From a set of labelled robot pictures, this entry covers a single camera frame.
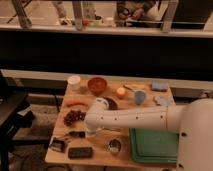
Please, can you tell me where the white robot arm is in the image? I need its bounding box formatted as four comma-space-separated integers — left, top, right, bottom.
85, 98, 213, 171

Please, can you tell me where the purple bowl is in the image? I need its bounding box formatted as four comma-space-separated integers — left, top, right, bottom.
105, 97, 118, 110

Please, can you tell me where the red bowl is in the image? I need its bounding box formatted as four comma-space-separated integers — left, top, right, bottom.
87, 77, 107, 95

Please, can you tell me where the dark red grape bunch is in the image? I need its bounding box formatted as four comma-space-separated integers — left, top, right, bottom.
63, 110, 86, 126

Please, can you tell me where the black rectangular sponge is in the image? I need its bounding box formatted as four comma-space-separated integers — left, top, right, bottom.
68, 147, 93, 159

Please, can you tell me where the small metal cup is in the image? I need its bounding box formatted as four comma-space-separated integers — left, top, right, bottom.
108, 139, 122, 155

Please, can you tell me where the black clip tool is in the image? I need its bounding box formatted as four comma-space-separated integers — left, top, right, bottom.
49, 138, 66, 153

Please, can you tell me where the orange carrot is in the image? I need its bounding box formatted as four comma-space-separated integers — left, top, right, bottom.
65, 100, 88, 107

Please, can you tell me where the orange fruit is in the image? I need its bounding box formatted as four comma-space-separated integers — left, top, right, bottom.
116, 87, 127, 99

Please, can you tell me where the white plastic cup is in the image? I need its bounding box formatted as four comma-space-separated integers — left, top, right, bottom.
68, 75, 81, 90

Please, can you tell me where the green plastic tray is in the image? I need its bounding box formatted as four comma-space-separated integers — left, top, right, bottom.
129, 129, 179, 164

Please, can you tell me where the blue cup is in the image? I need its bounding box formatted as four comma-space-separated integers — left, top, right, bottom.
134, 90, 146, 105

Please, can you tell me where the yellow banana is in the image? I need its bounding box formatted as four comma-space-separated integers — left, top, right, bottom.
123, 84, 145, 91

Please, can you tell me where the black chair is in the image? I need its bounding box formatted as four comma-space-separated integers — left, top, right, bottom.
0, 72, 34, 171

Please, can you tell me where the grey crumpled cloth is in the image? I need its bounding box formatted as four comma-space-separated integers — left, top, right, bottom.
154, 96, 173, 106

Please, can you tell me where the blue sponge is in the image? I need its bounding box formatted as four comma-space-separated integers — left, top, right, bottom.
152, 82, 168, 92

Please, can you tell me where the person in background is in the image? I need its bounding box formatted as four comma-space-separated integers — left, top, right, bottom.
114, 0, 160, 27

